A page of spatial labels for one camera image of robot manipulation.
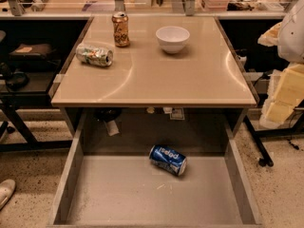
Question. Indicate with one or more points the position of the gold upright soda can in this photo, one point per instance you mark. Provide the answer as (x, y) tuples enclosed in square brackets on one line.
[(120, 25)]

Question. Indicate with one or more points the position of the black desk frame right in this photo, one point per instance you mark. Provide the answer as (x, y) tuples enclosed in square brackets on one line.
[(296, 127)]

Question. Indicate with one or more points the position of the white ceramic bowl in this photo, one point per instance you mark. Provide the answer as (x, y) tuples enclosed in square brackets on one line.
[(172, 39)]

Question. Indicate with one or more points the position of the green white lying can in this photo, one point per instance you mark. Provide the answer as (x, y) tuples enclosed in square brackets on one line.
[(96, 55)]

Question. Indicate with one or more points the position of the beige counter cabinet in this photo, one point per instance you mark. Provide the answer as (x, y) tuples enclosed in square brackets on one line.
[(205, 73)]

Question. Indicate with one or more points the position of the open grey drawer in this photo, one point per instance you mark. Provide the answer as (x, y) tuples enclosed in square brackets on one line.
[(109, 182)]

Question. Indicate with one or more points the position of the white shoe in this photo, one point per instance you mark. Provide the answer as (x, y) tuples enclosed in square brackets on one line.
[(7, 188)]

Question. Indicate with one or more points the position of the blue pepsi can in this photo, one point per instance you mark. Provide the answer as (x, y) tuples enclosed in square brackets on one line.
[(168, 159)]

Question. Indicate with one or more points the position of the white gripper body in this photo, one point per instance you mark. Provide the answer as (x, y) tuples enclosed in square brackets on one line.
[(293, 35)]

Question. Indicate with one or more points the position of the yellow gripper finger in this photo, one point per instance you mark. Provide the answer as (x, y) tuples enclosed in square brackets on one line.
[(270, 37), (285, 92)]

